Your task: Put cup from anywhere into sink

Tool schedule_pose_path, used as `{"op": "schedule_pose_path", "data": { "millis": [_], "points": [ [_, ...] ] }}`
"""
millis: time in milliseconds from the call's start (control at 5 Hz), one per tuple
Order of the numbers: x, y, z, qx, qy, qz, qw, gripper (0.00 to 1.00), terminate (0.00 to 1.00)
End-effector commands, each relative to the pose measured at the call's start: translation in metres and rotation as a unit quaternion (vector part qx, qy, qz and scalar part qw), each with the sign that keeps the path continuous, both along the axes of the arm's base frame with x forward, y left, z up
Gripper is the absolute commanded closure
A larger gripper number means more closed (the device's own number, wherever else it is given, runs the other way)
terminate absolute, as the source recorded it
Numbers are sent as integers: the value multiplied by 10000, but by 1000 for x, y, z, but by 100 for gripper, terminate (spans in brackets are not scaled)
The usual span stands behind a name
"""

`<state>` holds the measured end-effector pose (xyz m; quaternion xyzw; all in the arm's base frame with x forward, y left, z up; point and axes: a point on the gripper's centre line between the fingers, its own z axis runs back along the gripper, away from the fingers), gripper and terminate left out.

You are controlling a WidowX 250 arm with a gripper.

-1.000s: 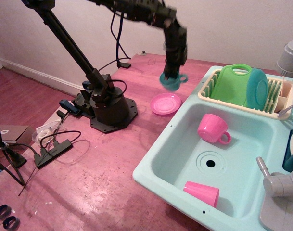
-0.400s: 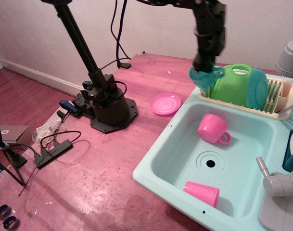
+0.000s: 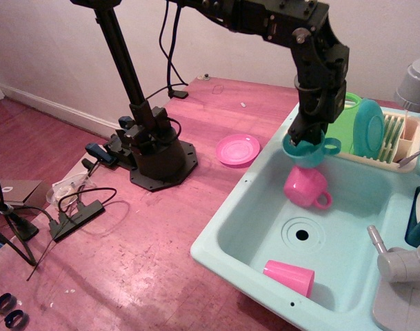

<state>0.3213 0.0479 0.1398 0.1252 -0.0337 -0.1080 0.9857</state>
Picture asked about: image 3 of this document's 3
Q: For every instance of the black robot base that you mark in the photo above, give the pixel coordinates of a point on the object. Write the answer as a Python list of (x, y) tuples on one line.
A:
[(155, 157)]

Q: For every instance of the grey toy faucet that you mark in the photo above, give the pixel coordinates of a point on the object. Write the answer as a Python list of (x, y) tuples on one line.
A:
[(397, 265)]

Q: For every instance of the pink plastic tumbler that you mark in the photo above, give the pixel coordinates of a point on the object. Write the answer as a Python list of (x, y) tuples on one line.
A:
[(299, 279)]

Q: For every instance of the pink plastic saucer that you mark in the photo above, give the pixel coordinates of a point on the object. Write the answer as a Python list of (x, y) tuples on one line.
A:
[(237, 150)]

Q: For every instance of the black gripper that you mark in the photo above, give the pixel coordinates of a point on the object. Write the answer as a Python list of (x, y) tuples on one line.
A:
[(321, 84)]

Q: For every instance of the cream dish rack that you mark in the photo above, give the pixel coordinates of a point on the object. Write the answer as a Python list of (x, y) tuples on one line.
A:
[(401, 140)]

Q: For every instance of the teal plastic plate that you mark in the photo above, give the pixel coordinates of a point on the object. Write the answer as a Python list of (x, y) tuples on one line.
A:
[(368, 129)]

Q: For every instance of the pink cup with handle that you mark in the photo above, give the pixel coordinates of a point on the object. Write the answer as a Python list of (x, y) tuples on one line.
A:
[(307, 187)]

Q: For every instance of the teal plastic cup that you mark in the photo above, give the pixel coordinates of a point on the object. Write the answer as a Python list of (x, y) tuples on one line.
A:
[(308, 155)]

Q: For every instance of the black usb hub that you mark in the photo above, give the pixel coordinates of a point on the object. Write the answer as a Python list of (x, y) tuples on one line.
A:
[(66, 225)]

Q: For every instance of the brown cardboard box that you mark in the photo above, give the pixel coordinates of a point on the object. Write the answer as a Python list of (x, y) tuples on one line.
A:
[(27, 197)]

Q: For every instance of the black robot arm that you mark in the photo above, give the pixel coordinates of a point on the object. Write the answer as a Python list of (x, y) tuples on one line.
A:
[(302, 26)]

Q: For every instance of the blue black clamp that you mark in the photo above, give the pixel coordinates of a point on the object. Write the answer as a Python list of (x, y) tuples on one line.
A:
[(94, 150)]

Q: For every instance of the light teal toy sink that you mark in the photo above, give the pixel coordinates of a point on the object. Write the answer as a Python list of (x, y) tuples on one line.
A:
[(257, 223)]

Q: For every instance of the green cutting board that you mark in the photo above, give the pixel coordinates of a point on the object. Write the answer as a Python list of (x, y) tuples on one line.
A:
[(342, 128)]

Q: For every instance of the clear plastic container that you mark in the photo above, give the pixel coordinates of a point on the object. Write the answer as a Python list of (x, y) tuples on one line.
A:
[(65, 187)]

